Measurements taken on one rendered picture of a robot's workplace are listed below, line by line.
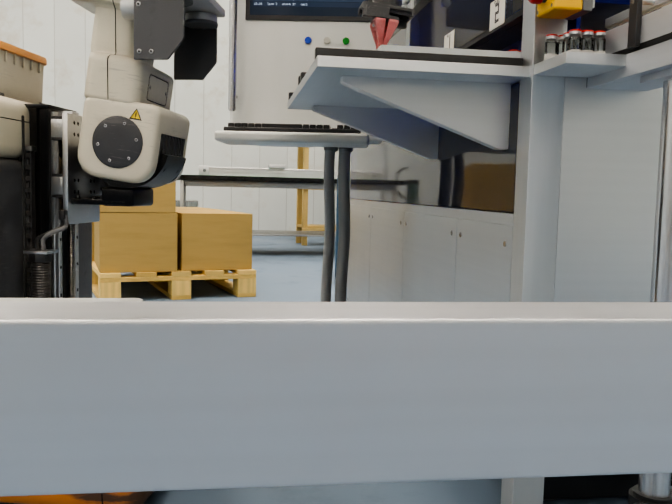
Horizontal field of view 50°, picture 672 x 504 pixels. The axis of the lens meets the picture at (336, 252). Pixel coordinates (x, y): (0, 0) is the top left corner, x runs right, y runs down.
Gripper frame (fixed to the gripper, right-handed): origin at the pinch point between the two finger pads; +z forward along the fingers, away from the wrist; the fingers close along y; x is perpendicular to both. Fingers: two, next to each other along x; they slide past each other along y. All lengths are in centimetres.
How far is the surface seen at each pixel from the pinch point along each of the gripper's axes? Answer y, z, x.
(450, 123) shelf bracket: 15.4, 11.3, -2.3
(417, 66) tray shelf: 5.4, 3.0, -11.0
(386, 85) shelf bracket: 1.6, 5.9, -2.6
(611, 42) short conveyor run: 37.4, -4.4, -19.9
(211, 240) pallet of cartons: -41, 63, 278
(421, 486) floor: 22, 89, 6
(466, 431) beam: -5, 44, -93
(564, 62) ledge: 27.2, 1.4, -25.0
